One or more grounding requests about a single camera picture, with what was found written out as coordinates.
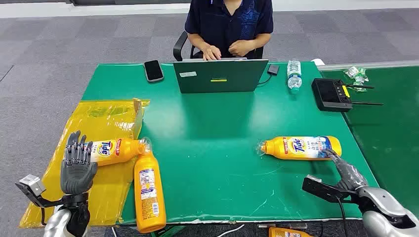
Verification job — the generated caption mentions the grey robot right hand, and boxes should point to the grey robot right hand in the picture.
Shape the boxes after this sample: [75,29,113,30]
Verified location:
[322,148,370,192]

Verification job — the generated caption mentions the person's right hand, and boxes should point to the person's right hand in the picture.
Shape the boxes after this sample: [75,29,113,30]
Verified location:
[202,45,222,62]

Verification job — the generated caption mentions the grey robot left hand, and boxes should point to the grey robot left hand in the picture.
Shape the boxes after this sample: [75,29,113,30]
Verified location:
[60,130,99,196]

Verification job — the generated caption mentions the person's left hand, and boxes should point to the person's left hand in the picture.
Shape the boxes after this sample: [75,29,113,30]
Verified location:
[228,39,256,58]

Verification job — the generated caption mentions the orange Tide detergent bottle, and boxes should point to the orange Tide detergent bottle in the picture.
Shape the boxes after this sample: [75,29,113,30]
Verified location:
[133,152,167,234]
[256,135,342,161]
[268,226,313,237]
[83,136,153,167]

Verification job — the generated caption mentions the clear plastic water bottle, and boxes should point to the clear plastic water bottle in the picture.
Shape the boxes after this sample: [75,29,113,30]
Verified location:
[287,59,303,95]

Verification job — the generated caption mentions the dark green laptop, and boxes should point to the dark green laptop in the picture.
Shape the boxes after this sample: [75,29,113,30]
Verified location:
[173,57,269,94]

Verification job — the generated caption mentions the person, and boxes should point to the person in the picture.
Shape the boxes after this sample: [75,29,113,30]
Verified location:
[184,0,274,62]

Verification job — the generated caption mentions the black office chair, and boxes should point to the black office chair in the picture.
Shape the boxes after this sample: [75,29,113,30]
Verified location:
[172,31,264,62]

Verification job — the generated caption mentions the green table mat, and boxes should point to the green table mat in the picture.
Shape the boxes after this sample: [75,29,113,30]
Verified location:
[81,61,380,226]
[319,65,419,217]

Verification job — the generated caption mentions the yellow plastic sheet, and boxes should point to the yellow plastic sheet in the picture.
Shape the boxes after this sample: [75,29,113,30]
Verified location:
[18,98,151,229]

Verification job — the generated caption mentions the black smartphone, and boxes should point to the black smartphone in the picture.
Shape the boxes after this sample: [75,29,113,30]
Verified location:
[143,60,165,83]

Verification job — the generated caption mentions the black remote controller with antennas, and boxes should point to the black remote controller with antennas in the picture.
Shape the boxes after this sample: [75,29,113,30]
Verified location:
[311,78,384,113]

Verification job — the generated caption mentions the crumpled green white wrappers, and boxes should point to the crumpled green white wrappers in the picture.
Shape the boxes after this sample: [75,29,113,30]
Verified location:
[343,66,370,93]

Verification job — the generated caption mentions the green plastic piece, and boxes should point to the green plastic piece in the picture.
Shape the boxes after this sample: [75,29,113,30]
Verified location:
[149,226,187,237]

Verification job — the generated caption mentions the black right camera bracket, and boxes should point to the black right camera bracket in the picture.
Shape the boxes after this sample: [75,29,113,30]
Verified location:
[301,176,357,203]

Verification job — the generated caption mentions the black camera bracket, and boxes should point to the black camera bracket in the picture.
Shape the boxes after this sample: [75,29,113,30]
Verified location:
[301,176,357,203]
[14,182,66,209]

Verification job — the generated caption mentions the black right camera cable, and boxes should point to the black right camera cable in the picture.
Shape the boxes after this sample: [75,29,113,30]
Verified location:
[335,196,348,237]

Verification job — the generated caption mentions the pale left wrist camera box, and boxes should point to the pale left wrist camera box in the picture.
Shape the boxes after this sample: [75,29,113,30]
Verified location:
[19,174,46,197]

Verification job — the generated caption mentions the black left camera bracket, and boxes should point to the black left camera bracket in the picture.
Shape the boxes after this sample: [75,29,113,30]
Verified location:
[14,182,66,209]

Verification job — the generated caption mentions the grey metal table rail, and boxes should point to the grey metal table rail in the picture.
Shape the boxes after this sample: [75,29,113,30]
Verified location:
[317,60,419,72]

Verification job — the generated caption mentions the white cable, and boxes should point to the white cable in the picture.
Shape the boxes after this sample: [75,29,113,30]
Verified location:
[216,224,246,237]

